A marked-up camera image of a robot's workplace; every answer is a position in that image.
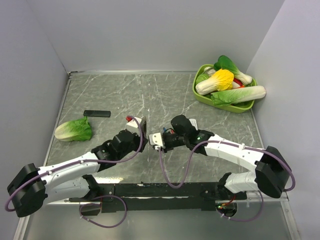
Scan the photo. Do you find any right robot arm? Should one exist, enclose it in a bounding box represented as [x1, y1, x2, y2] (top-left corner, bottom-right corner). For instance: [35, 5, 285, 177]
[149, 115, 296, 199]

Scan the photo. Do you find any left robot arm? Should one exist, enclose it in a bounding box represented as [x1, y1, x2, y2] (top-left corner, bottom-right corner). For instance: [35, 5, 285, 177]
[4, 130, 148, 218]

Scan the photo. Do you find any white remote with display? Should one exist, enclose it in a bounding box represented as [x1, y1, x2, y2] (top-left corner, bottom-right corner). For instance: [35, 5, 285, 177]
[189, 118, 198, 130]

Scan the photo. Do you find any black slim remote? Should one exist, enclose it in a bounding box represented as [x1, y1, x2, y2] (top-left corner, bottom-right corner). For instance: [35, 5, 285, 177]
[83, 109, 111, 118]

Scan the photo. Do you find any battery pile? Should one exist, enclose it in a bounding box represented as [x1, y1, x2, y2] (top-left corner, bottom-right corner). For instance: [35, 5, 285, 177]
[163, 127, 174, 134]

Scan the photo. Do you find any green romaine lettuce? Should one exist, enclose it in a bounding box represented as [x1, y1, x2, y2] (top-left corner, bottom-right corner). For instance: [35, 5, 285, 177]
[54, 116, 93, 142]

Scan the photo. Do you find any green plastic basket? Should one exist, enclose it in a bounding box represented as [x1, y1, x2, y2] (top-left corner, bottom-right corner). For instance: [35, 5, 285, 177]
[192, 64, 255, 114]

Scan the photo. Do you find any long green white cabbage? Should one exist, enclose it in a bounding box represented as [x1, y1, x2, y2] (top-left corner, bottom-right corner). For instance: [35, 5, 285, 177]
[211, 85, 267, 106]

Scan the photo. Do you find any small green cabbage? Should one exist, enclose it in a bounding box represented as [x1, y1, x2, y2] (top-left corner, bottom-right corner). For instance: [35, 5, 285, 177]
[195, 73, 209, 85]

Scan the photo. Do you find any yellow napa cabbage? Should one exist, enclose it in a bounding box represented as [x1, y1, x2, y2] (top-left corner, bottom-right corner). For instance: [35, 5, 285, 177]
[195, 69, 234, 96]

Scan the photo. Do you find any red pepper toy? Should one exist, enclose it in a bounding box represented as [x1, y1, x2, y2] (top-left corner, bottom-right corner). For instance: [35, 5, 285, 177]
[232, 78, 245, 89]

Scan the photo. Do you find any bok choy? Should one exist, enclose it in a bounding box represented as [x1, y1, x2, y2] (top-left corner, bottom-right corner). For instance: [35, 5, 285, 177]
[213, 55, 253, 86]

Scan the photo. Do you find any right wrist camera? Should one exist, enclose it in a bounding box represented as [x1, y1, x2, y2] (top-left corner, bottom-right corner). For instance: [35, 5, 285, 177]
[148, 132, 165, 151]

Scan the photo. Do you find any black base frame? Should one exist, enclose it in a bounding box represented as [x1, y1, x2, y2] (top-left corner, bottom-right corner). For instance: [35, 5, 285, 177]
[69, 182, 247, 213]

